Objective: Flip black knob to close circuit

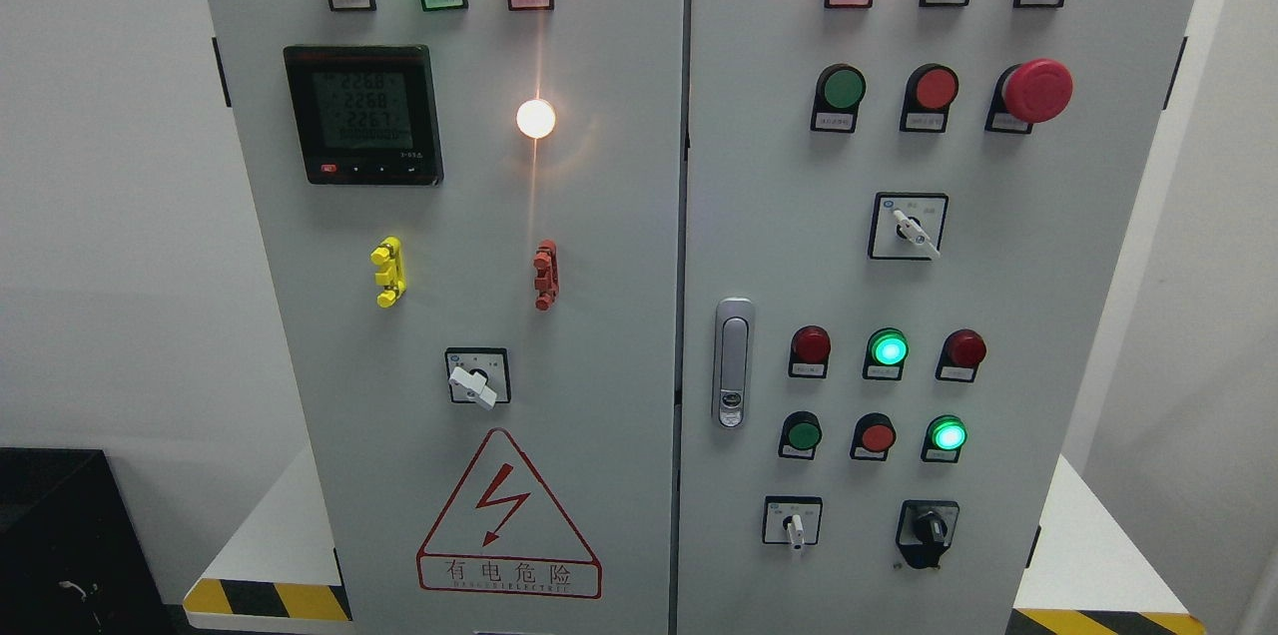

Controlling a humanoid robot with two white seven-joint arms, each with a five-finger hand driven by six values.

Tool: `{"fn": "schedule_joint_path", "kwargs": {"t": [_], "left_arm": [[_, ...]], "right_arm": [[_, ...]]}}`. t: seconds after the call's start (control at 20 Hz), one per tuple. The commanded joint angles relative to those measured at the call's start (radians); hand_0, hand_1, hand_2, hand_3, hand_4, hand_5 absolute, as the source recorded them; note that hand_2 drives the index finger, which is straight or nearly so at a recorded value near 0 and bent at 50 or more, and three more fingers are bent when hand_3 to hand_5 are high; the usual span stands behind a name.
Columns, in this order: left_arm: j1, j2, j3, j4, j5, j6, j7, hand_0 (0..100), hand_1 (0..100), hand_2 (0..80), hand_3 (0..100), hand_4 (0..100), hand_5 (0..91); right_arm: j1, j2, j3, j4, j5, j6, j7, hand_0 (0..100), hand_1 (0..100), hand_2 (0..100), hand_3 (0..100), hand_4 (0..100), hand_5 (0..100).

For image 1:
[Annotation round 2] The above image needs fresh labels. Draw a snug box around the black knob selector switch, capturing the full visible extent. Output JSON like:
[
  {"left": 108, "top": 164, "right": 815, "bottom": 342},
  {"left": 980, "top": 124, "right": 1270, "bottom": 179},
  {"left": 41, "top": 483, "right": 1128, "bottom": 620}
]
[{"left": 896, "top": 500, "right": 961, "bottom": 569}]

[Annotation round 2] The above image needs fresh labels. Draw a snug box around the grey electrical cabinet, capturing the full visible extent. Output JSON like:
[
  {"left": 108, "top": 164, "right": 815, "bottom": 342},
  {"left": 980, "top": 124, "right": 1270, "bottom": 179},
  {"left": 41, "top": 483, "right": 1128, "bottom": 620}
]
[{"left": 207, "top": 0, "right": 1194, "bottom": 634}]

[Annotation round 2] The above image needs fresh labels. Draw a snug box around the red terminal connector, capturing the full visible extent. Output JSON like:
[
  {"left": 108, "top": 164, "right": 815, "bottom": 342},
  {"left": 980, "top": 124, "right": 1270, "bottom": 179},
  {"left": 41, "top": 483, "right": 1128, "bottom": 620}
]
[{"left": 530, "top": 239, "right": 560, "bottom": 312}]

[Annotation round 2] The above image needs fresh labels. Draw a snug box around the dark red indicator light left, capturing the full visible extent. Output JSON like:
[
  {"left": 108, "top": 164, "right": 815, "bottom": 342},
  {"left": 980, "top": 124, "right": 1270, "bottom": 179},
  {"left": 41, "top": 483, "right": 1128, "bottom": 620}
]
[{"left": 787, "top": 325, "right": 832, "bottom": 379}]

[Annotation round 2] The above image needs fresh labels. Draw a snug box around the dark red indicator light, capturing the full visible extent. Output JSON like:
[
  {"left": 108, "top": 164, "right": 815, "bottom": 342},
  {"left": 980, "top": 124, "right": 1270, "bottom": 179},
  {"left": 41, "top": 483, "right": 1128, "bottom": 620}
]
[
  {"left": 787, "top": 325, "right": 832, "bottom": 379},
  {"left": 935, "top": 328, "right": 987, "bottom": 383}
]

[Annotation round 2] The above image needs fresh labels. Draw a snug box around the white lit indicator lamp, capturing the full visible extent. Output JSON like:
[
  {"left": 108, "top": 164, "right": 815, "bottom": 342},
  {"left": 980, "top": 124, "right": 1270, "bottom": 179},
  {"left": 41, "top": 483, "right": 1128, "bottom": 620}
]
[{"left": 515, "top": 98, "right": 557, "bottom": 141}]

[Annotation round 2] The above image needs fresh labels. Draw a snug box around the green push button lower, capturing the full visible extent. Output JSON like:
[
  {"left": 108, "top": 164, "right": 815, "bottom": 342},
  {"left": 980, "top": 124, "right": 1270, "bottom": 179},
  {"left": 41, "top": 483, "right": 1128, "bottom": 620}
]
[{"left": 780, "top": 410, "right": 823, "bottom": 459}]

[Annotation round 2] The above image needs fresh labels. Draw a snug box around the green push button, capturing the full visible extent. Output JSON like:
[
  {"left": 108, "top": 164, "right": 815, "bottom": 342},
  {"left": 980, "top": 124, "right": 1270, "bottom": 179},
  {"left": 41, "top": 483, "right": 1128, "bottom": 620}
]
[
  {"left": 812, "top": 63, "right": 866, "bottom": 134},
  {"left": 780, "top": 410, "right": 823, "bottom": 459}
]

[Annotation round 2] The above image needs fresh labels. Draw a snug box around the yellow terminal connector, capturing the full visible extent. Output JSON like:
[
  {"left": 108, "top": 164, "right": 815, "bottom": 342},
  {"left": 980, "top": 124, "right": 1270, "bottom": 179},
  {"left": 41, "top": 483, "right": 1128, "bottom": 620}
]
[{"left": 369, "top": 236, "right": 406, "bottom": 309}]

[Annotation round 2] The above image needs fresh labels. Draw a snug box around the green lit indicator light middle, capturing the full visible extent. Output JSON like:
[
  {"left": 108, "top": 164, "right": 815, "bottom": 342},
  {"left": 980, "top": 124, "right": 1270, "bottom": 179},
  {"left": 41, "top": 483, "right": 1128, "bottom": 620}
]
[{"left": 861, "top": 328, "right": 910, "bottom": 381}]

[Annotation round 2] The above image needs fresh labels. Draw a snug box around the green push button upper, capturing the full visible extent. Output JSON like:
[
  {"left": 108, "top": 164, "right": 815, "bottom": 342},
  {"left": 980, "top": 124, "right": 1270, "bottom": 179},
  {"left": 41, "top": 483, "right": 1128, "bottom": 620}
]
[{"left": 812, "top": 63, "right": 866, "bottom": 134}]

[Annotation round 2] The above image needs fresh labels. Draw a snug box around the red push button lower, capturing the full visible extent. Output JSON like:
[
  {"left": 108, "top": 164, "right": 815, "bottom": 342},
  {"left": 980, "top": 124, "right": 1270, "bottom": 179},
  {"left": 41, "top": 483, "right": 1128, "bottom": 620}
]
[{"left": 850, "top": 411, "right": 898, "bottom": 463}]

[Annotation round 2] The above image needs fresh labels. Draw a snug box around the red push button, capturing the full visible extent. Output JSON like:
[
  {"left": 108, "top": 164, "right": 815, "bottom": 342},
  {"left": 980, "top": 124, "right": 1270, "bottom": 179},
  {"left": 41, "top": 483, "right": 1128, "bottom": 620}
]
[
  {"left": 850, "top": 411, "right": 898, "bottom": 463},
  {"left": 898, "top": 63, "right": 959, "bottom": 134}
]

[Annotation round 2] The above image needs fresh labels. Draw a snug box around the red electrical hazard warning sticker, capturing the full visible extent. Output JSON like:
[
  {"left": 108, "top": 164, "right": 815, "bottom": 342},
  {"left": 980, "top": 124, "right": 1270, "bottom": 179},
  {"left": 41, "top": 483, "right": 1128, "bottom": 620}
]
[{"left": 417, "top": 427, "right": 603, "bottom": 601}]

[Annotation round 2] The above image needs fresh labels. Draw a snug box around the black digital power meter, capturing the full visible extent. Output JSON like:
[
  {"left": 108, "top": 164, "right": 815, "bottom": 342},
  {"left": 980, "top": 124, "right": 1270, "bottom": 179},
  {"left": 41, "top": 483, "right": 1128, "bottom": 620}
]
[{"left": 282, "top": 43, "right": 443, "bottom": 188}]

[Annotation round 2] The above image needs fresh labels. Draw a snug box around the dark red indicator light right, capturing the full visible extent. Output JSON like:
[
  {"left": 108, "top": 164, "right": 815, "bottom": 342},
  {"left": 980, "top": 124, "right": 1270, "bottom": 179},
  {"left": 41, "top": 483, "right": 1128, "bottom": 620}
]
[{"left": 935, "top": 328, "right": 987, "bottom": 383}]

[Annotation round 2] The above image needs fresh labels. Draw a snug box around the green lit button lower right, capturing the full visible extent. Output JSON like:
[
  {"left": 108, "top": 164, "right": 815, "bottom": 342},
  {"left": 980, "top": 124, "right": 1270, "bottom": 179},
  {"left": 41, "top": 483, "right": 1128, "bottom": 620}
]
[{"left": 921, "top": 413, "right": 967, "bottom": 463}]

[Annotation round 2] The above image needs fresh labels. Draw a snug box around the red push button upper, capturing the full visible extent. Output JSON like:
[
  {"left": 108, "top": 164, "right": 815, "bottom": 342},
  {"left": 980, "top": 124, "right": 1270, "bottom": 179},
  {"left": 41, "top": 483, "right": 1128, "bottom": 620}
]
[{"left": 898, "top": 63, "right": 959, "bottom": 134}]

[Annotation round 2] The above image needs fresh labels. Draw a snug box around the red emergency stop mushroom button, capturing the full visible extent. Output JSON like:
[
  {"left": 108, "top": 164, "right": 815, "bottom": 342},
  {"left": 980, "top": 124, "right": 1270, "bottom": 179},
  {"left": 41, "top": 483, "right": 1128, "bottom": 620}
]
[{"left": 984, "top": 57, "right": 1074, "bottom": 135}]

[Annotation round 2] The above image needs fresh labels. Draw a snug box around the white platform with hazard stripes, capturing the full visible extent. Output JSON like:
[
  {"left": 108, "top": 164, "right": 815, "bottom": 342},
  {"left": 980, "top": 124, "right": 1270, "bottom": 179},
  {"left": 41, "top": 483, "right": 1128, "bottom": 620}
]
[{"left": 181, "top": 451, "right": 1205, "bottom": 634}]

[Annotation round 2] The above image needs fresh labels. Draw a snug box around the black box lower left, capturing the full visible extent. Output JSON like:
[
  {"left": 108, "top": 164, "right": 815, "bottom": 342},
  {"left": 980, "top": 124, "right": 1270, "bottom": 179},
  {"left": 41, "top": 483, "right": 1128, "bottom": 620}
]
[{"left": 1, "top": 447, "right": 174, "bottom": 634}]

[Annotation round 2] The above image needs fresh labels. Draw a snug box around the silver door latch handle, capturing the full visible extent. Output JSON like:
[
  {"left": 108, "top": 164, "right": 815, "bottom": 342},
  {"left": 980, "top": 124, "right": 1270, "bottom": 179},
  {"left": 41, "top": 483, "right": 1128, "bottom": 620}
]
[{"left": 712, "top": 298, "right": 755, "bottom": 429}]

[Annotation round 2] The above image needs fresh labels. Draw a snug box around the white-handled selector switch left door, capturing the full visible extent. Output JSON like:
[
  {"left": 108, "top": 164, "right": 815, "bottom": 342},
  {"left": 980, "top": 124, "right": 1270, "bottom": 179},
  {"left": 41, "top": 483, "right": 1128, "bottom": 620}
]
[{"left": 443, "top": 345, "right": 512, "bottom": 411}]

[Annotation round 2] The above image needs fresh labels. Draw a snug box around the white-handled selector switch upper right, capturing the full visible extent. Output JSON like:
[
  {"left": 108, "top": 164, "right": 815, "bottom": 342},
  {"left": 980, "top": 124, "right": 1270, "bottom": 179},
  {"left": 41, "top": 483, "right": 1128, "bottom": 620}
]
[{"left": 868, "top": 190, "right": 950, "bottom": 261}]

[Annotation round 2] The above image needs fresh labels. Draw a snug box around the white-handled selector switch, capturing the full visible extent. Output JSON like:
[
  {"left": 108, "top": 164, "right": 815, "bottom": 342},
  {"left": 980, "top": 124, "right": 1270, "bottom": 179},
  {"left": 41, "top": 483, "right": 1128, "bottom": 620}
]
[
  {"left": 760, "top": 494, "right": 826, "bottom": 552},
  {"left": 868, "top": 190, "right": 950, "bottom": 261}
]

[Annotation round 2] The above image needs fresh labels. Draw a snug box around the white-handled selector switch lower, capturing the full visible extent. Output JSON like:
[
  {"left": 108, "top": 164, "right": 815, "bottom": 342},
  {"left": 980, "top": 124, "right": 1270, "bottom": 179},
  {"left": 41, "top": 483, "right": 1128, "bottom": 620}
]
[{"left": 760, "top": 494, "right": 826, "bottom": 552}]

